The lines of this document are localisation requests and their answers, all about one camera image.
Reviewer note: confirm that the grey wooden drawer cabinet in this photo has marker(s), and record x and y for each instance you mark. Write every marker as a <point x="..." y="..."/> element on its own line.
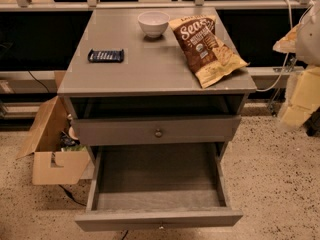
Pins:
<point x="153" y="80"/>

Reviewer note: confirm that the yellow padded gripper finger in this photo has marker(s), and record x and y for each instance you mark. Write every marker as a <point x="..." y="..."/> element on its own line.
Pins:
<point x="287" y="44"/>

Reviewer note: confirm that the open cardboard box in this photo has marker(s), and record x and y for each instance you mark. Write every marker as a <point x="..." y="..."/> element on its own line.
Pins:
<point x="51" y="165"/>

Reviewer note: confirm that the yellow foam padded block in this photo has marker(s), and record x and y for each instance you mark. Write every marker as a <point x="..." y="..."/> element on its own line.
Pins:
<point x="302" y="97"/>

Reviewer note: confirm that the open grey middle drawer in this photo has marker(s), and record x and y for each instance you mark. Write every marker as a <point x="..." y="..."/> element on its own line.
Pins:
<point x="157" y="187"/>

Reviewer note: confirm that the closed grey top drawer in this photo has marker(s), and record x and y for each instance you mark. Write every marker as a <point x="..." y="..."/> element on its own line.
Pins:
<point x="157" y="130"/>

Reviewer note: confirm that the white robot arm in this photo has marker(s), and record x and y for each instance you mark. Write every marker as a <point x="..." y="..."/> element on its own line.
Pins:
<point x="304" y="38"/>

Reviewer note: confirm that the dark blue snack bar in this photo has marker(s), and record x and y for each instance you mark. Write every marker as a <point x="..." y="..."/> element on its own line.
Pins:
<point x="106" y="56"/>

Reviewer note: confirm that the brown and yellow chip bag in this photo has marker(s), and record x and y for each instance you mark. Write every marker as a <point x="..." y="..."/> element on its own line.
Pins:
<point x="208" y="57"/>

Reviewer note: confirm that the white ceramic bowl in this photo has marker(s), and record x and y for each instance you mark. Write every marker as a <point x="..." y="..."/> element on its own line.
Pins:
<point x="153" y="23"/>

